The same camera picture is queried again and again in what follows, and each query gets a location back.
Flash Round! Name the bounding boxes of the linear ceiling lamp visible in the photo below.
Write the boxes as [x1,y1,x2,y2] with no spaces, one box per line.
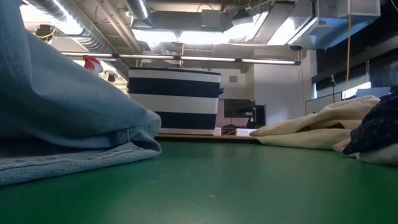
[60,51,118,62]
[118,54,301,65]

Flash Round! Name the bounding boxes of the dark navy garment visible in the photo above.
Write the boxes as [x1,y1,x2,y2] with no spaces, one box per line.
[341,90,398,156]

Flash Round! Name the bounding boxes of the white printed flat box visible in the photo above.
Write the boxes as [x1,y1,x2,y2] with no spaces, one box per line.
[236,128,257,137]

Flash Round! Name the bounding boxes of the light wooden table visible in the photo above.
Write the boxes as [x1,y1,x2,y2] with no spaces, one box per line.
[155,133,259,143]

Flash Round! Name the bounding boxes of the yellow cable reel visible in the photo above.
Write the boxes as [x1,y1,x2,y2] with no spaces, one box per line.
[34,24,57,41]

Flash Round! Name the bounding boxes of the cream cloth garment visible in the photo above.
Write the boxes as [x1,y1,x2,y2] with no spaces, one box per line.
[248,95,381,151]

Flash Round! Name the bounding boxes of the grey ceiling box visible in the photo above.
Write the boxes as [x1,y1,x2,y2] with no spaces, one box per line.
[201,9,224,29]

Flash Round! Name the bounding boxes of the grey garment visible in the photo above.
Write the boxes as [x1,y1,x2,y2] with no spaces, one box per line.
[0,0,162,187]

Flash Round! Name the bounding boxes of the round silver air duct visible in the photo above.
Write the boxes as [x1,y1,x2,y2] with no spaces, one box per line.
[126,0,150,20]

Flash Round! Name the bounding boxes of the black computer monitor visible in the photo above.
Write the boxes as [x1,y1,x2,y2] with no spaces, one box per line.
[223,98,257,118]
[254,105,267,126]

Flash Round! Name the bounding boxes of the green table mat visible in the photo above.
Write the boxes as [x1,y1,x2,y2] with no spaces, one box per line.
[0,140,398,224]

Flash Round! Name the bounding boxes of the pink partition panel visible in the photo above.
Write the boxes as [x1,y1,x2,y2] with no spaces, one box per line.
[216,99,225,128]

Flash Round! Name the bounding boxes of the navy white striped basket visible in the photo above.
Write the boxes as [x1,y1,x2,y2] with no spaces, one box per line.
[128,67,224,136]

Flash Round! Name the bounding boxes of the rectangular silver air duct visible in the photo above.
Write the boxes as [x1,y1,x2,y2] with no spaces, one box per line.
[289,0,382,50]

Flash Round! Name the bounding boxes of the ribbed silver air duct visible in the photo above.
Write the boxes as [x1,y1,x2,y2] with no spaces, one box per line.
[26,0,116,54]

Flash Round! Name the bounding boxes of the clear bottle with red cap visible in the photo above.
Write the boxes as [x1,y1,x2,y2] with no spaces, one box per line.
[82,55,104,76]

